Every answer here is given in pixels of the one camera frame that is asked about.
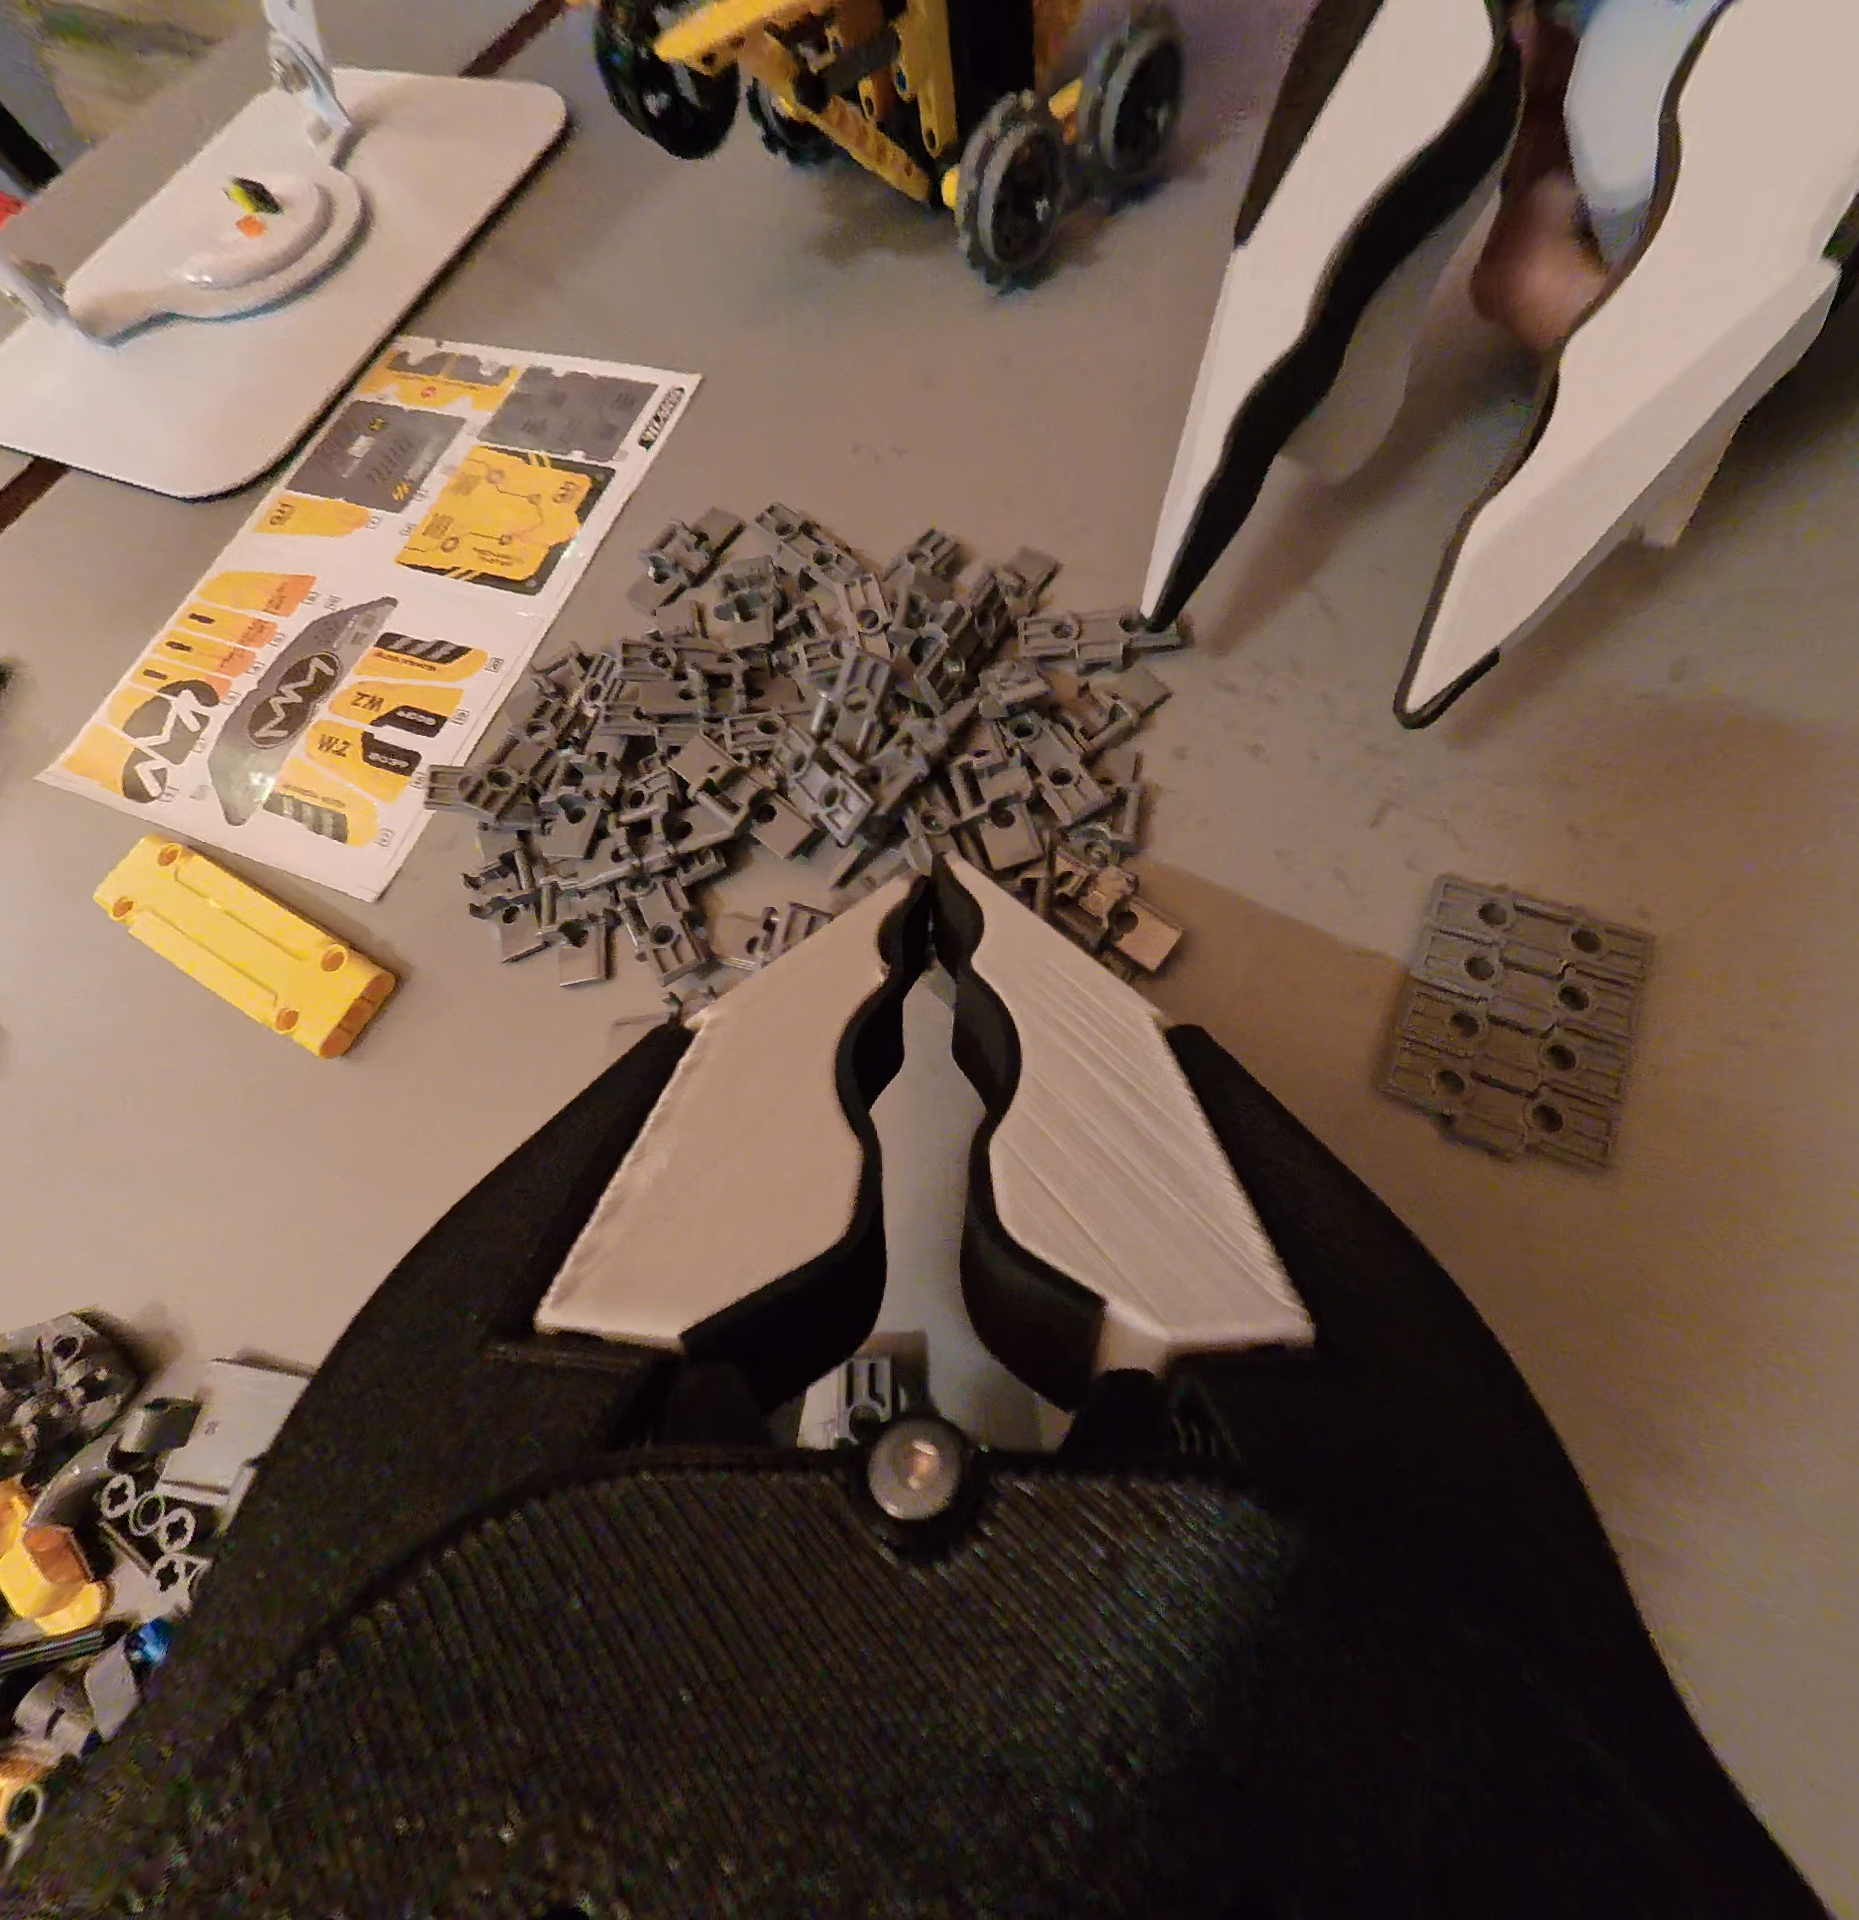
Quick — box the single grey track link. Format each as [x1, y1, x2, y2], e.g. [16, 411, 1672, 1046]
[803, 1348, 933, 1448]
[1015, 602, 1189, 672]

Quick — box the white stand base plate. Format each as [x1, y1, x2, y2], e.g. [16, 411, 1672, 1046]
[0, 0, 572, 499]

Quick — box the pile of grey track links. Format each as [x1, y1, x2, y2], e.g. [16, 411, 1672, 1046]
[427, 502, 1189, 1019]

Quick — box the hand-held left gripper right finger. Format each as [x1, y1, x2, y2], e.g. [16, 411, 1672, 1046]
[930, 854, 1317, 1414]

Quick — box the person's right hand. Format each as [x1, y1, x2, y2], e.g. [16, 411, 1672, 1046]
[1469, 30, 1614, 363]

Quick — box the yellow toy panel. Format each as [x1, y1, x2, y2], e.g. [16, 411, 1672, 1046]
[91, 834, 397, 1062]

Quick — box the assembled grey track strip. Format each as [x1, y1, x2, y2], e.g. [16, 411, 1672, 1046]
[1376, 873, 1658, 1172]

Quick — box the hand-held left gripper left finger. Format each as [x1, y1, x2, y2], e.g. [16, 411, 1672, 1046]
[534, 873, 938, 1394]

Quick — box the yellow grey sticker sheet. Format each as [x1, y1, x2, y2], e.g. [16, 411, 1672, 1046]
[35, 334, 705, 905]

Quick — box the heap of mixed toy parts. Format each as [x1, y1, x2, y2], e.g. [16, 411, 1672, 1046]
[0, 1311, 316, 1839]

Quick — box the yellow black toy vehicle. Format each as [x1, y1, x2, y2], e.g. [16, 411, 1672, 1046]
[593, 0, 1189, 292]

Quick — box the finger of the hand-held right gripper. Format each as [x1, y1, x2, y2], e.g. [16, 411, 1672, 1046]
[1391, 0, 1859, 729]
[1137, 0, 1521, 636]

